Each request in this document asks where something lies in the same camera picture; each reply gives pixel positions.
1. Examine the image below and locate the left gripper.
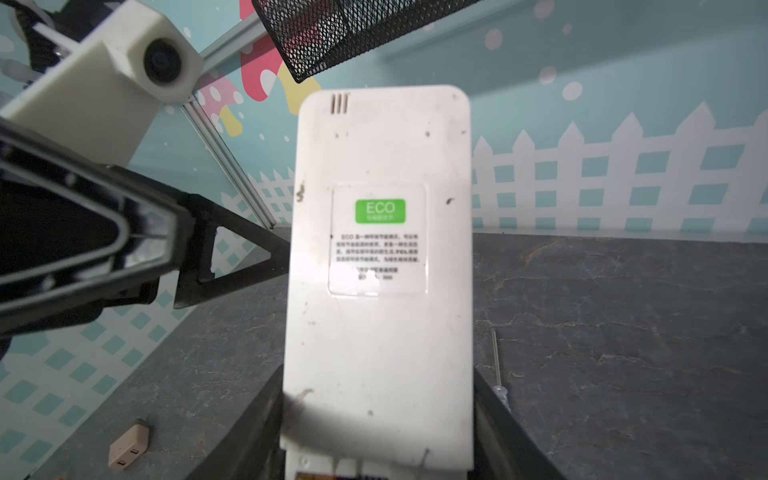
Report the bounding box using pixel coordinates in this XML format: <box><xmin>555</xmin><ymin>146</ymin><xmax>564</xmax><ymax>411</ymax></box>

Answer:
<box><xmin>1</xmin><ymin>120</ymin><xmax>290</xmax><ymax>336</ymax></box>

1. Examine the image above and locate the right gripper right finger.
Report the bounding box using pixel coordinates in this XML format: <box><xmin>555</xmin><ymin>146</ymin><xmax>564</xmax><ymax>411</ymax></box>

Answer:
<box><xmin>472</xmin><ymin>370</ymin><xmax>566</xmax><ymax>480</ymax></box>

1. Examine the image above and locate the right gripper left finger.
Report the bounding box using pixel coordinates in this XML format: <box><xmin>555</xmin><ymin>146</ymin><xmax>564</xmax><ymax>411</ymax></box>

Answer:
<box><xmin>186</xmin><ymin>366</ymin><xmax>285</xmax><ymax>480</ymax></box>

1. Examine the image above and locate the clear handle screwdriver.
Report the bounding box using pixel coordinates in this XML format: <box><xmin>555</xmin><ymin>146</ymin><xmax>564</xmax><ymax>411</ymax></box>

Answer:
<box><xmin>491</xmin><ymin>328</ymin><xmax>511</xmax><ymax>412</ymax></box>

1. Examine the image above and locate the white remote control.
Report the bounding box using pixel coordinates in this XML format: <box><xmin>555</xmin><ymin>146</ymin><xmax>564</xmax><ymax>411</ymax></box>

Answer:
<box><xmin>280</xmin><ymin>85</ymin><xmax>474</xmax><ymax>479</ymax></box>

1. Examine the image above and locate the small beige block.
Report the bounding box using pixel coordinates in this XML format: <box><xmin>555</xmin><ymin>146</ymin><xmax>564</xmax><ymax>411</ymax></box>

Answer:
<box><xmin>108</xmin><ymin>422</ymin><xmax>150</xmax><ymax>471</ymax></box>

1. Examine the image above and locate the black mesh wall basket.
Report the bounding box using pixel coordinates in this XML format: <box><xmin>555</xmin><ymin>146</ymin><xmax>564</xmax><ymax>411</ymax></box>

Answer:
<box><xmin>252</xmin><ymin>0</ymin><xmax>473</xmax><ymax>83</ymax></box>

